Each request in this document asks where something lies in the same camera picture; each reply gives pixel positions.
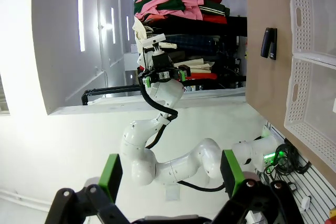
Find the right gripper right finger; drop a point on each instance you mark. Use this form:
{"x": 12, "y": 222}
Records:
{"x": 231, "y": 174}

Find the dark plaid garment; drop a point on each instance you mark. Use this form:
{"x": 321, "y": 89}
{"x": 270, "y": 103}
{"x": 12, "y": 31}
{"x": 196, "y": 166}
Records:
{"x": 194, "y": 41}

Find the beige folded garment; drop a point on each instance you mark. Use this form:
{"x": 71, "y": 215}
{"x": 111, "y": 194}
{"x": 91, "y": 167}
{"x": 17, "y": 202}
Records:
{"x": 194, "y": 65}

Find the cream garment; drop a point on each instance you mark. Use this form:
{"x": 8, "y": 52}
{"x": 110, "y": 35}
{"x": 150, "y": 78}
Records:
{"x": 139, "y": 32}

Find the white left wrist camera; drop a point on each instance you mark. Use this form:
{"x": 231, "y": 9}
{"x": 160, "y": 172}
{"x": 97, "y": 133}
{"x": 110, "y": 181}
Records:
{"x": 153, "y": 41}

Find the white perforated plastic basket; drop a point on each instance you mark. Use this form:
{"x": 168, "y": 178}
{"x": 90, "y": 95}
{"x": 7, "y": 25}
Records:
{"x": 294, "y": 103}
{"x": 299, "y": 32}

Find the black garment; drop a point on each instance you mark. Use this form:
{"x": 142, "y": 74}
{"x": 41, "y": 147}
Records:
{"x": 197, "y": 27}

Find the green garment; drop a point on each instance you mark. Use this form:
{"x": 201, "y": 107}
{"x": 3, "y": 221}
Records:
{"x": 173, "y": 4}

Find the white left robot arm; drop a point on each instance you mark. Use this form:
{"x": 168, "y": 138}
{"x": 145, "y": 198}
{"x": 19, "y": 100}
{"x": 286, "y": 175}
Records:
{"x": 183, "y": 166}

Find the black stapler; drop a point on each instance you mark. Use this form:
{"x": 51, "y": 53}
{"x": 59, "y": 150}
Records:
{"x": 266, "y": 43}

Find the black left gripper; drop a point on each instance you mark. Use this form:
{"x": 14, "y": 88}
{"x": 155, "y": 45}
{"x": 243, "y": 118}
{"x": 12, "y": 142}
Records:
{"x": 164, "y": 75}

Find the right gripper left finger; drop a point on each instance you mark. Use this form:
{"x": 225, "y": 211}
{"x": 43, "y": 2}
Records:
{"x": 111, "y": 174}

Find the black metal frame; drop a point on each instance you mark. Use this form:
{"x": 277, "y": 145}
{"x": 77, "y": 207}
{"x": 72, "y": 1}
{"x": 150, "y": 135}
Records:
{"x": 110, "y": 91}

